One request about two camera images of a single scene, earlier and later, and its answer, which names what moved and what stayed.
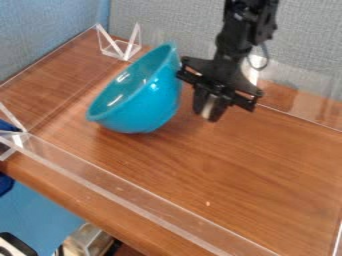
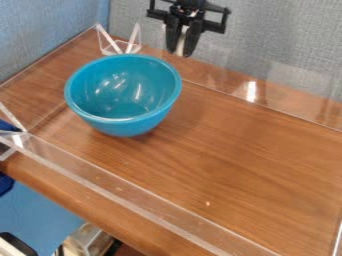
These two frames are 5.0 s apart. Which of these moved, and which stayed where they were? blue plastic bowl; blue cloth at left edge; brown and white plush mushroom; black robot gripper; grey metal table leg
Moved: brown and white plush mushroom; blue plastic bowl; black robot gripper
Stayed: grey metal table leg; blue cloth at left edge
